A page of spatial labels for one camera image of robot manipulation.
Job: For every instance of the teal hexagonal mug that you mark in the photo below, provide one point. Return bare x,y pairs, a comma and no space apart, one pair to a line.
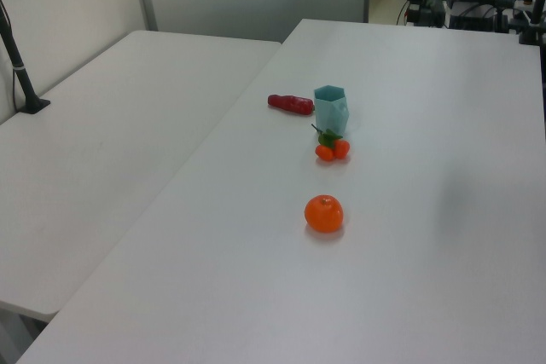
330,112

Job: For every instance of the red chili pepper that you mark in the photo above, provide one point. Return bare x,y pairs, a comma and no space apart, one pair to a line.
290,103

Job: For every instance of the small tangerines with green leaves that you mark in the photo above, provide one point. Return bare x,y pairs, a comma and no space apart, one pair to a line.
332,148

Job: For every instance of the large orange tangerine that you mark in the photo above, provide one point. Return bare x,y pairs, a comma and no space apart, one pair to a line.
324,215

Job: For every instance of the black electronics box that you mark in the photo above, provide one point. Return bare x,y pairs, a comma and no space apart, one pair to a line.
473,19

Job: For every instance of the black clamp pole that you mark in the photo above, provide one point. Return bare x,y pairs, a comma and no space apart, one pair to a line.
536,10

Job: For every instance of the black camera pole with base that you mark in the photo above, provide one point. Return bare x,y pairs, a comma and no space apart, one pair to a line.
21,78

